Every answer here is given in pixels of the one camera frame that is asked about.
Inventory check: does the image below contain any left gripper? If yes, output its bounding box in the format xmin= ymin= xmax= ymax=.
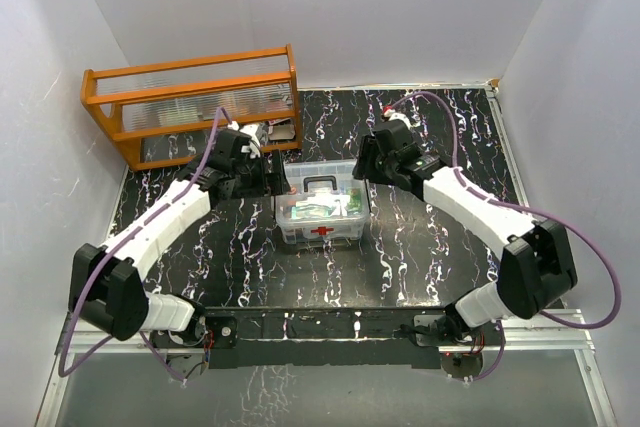
xmin=231 ymin=149 xmax=289 ymax=199

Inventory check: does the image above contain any white teal ointment tube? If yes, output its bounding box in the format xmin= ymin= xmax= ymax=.
xmin=291 ymin=203 xmax=337 ymax=220

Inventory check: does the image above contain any clear first aid box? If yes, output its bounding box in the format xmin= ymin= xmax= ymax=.
xmin=274 ymin=159 xmax=370 ymax=245

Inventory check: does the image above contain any green small packet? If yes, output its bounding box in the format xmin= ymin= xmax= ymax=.
xmin=347 ymin=189 xmax=363 ymax=210

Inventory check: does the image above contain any clear box lid with handle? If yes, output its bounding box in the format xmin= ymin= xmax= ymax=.
xmin=274 ymin=159 xmax=369 ymax=225

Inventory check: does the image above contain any clear divider tray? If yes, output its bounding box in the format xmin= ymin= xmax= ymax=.
xmin=277 ymin=189 xmax=365 ymax=221

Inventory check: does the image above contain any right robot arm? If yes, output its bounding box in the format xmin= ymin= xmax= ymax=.
xmin=353 ymin=120 xmax=578 ymax=344

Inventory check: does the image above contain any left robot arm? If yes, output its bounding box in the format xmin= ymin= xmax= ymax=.
xmin=68 ymin=129 xmax=290 ymax=346

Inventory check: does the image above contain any cardboard box on shelf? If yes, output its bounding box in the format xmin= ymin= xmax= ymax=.
xmin=268 ymin=119 xmax=296 ymax=142

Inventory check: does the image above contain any orange wooden shelf rack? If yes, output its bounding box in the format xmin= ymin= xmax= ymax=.
xmin=80 ymin=45 xmax=303 ymax=171

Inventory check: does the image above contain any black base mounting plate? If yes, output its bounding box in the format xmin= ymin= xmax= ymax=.
xmin=205 ymin=307 xmax=500 ymax=369

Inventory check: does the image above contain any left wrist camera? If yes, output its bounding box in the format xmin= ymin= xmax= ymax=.
xmin=240 ymin=123 xmax=268 ymax=147

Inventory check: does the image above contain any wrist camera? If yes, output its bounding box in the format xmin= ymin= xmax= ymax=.
xmin=382 ymin=106 xmax=412 ymax=129
xmin=240 ymin=123 xmax=268 ymax=147

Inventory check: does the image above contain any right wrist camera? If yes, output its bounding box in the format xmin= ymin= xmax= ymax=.
xmin=382 ymin=106 xmax=412 ymax=129

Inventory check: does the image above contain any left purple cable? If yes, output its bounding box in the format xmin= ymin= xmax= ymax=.
xmin=57 ymin=106 xmax=236 ymax=378

